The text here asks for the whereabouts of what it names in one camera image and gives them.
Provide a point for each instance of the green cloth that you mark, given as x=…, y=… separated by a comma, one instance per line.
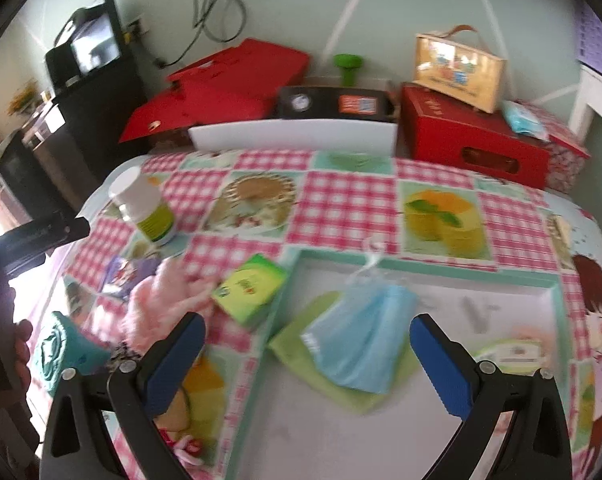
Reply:
x=301, y=355

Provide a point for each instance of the green tissue pack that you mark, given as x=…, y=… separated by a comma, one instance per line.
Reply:
x=251, y=290

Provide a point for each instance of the purple picture card packet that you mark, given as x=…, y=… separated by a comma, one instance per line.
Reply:
x=128, y=277

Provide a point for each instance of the black box with label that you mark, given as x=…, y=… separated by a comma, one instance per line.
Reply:
x=331, y=102

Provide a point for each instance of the person's left hand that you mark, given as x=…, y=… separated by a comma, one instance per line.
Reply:
x=24, y=355

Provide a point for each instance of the pink fluffy towel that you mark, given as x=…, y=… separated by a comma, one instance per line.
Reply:
x=166, y=300

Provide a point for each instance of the purple plastic basket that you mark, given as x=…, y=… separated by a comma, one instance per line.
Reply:
x=601, y=40

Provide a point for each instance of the green plastic knob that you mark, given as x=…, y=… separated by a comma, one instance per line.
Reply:
x=348, y=67

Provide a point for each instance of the black cabinet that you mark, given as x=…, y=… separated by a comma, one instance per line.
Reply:
x=96, y=110

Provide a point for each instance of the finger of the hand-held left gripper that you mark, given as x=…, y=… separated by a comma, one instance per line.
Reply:
x=68, y=230

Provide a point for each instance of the blue face mask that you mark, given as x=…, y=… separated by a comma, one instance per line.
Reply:
x=366, y=340

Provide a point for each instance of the white tray with teal rim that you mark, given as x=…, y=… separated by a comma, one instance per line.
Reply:
x=306, y=440

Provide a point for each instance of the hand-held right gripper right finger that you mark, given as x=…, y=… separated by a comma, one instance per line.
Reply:
x=441, y=365

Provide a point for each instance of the red flat box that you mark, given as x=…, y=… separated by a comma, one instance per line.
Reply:
x=191, y=110
x=246, y=65

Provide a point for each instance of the black monitor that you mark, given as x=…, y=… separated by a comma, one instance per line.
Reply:
x=93, y=45

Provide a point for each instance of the round green white pad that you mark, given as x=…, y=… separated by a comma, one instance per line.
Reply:
x=511, y=355

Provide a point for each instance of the red patterned box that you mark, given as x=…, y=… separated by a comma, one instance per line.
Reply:
x=568, y=160

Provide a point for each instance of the white table frame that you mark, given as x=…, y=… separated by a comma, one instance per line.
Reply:
x=583, y=105

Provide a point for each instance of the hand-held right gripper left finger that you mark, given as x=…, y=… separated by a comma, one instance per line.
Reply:
x=173, y=360

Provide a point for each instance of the beige powder puff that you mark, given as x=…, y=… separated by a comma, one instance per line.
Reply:
x=178, y=415

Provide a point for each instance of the white chair back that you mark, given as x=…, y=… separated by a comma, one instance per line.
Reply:
x=291, y=137

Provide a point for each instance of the yellow flowers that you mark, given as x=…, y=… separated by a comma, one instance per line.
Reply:
x=23, y=95

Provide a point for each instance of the white pill bottle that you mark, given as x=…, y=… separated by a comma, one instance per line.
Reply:
x=146, y=210

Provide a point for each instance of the teal plastic case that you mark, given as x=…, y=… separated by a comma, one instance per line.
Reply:
x=66, y=350

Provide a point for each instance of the blue mask pack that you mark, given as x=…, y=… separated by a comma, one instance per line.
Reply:
x=526, y=120

